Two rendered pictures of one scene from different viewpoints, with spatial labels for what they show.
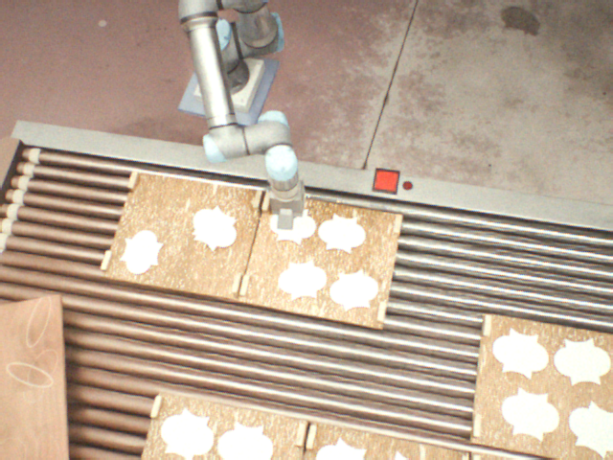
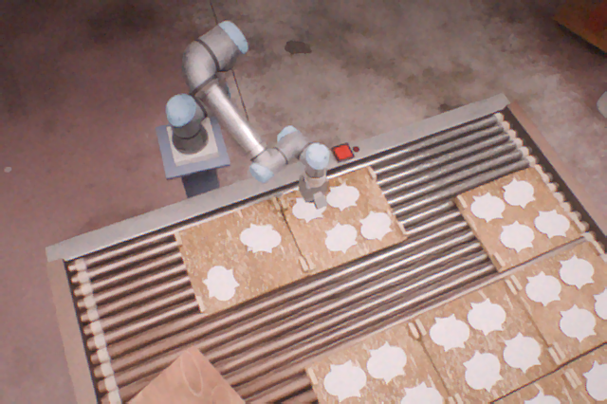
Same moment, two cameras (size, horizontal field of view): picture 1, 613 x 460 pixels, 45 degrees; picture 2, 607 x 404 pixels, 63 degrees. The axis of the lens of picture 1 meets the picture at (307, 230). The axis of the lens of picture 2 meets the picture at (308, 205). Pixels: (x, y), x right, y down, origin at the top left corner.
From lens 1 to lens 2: 84 cm
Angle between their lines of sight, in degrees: 22
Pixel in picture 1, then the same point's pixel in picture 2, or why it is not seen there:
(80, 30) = not seen: outside the picture
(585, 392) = (531, 208)
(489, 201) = (407, 135)
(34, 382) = not seen: outside the picture
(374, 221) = (356, 179)
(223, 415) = (357, 352)
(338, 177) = not seen: hidden behind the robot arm
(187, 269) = (261, 276)
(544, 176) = (369, 128)
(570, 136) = (367, 100)
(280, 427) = (396, 336)
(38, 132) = (71, 247)
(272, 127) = (295, 137)
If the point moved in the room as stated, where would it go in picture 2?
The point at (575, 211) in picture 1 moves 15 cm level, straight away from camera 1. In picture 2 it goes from (452, 117) to (449, 91)
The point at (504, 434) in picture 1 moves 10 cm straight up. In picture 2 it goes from (513, 256) to (524, 246)
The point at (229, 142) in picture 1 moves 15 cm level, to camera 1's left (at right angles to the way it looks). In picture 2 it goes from (273, 160) to (236, 186)
